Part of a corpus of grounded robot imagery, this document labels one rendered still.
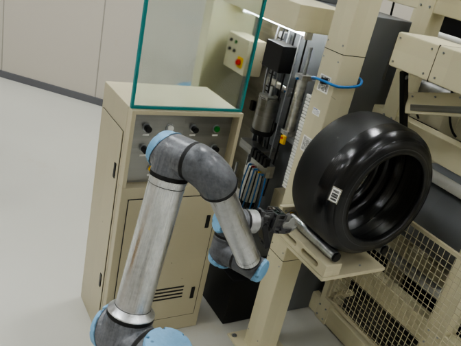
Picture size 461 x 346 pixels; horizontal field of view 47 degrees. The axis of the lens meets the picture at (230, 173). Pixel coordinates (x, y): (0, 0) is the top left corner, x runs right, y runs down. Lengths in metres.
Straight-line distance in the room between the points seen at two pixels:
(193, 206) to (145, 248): 1.06
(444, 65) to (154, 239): 1.35
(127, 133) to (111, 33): 3.77
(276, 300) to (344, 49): 1.30
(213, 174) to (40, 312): 1.85
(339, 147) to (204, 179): 0.78
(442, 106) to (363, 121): 0.42
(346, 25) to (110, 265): 1.52
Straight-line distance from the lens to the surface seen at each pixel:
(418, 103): 2.54
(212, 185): 1.46
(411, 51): 2.41
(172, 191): 1.53
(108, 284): 2.70
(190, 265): 2.82
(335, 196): 2.05
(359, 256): 2.55
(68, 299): 3.19
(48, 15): 6.38
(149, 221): 1.56
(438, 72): 2.31
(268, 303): 2.83
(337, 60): 2.34
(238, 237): 1.69
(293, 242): 2.44
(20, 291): 3.25
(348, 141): 2.09
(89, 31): 6.15
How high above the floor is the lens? 2.00
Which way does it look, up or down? 23 degrees down
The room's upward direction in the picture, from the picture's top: 13 degrees clockwise
